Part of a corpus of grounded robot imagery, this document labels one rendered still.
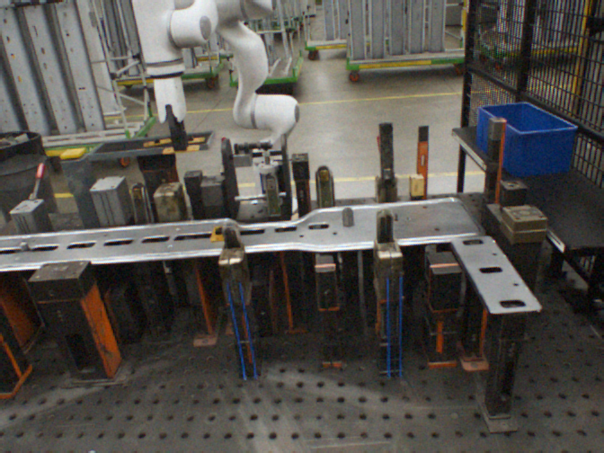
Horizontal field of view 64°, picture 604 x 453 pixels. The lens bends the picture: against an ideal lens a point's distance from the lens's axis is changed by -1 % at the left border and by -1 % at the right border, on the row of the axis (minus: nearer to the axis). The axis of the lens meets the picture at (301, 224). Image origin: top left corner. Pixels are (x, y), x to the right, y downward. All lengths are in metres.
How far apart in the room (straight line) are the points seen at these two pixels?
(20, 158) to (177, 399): 2.96
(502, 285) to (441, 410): 0.33
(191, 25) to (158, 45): 0.09
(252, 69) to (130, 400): 1.01
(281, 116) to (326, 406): 0.94
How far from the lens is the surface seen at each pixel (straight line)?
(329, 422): 1.17
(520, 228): 1.21
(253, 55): 1.58
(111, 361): 1.38
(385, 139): 1.38
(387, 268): 1.07
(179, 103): 1.15
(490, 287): 1.06
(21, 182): 4.07
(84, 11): 7.76
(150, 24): 1.12
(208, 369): 1.35
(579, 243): 1.20
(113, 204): 1.48
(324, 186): 1.39
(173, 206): 1.43
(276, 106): 1.68
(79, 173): 1.69
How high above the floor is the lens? 1.59
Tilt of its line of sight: 27 degrees down
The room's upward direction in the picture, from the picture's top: 6 degrees counter-clockwise
